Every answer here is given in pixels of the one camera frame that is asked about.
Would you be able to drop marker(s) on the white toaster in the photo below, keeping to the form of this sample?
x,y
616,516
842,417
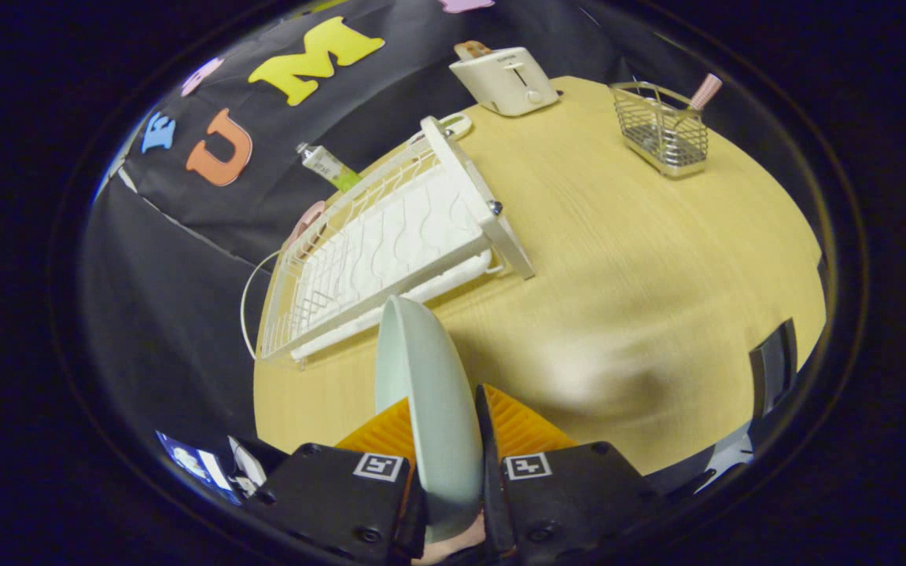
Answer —
x,y
508,79

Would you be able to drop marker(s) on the white divided condiment tray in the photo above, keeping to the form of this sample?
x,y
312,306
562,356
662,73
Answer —
x,y
469,126

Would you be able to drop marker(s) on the black rectangular object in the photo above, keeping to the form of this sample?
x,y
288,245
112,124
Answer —
x,y
771,365

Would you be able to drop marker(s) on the computer monitor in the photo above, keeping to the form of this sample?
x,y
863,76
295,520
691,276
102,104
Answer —
x,y
193,464

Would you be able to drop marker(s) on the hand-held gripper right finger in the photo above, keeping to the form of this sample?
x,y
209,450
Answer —
x,y
492,495

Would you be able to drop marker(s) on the brown bread slice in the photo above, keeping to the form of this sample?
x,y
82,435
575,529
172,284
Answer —
x,y
470,49

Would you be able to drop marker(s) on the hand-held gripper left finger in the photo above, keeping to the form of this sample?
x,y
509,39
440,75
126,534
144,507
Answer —
x,y
335,503

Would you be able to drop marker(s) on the white desk device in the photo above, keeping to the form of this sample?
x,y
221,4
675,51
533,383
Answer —
x,y
247,472

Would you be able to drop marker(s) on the clear bottle with green liquid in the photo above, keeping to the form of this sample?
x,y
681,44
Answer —
x,y
327,165

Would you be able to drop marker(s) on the pale green plate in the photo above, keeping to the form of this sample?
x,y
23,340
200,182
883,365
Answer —
x,y
429,393

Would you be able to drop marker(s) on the pink plate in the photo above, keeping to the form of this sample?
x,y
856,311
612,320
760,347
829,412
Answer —
x,y
307,220

